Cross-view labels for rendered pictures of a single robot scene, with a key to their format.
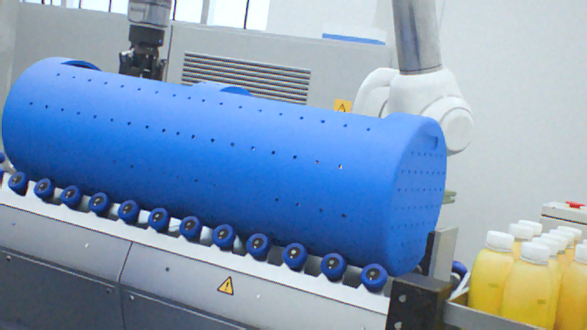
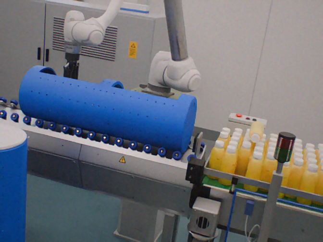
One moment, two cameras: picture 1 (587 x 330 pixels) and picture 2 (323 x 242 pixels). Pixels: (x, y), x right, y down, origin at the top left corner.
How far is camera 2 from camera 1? 74 cm
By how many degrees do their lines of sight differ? 18
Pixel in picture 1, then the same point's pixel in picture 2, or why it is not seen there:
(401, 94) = (173, 69)
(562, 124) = (223, 37)
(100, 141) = (66, 108)
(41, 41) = not seen: outside the picture
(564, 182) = (224, 62)
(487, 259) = (216, 151)
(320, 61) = (121, 23)
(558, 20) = not seen: outside the picture
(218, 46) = not seen: hidden behind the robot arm
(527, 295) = (229, 163)
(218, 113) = (114, 98)
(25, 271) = (36, 154)
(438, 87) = (187, 66)
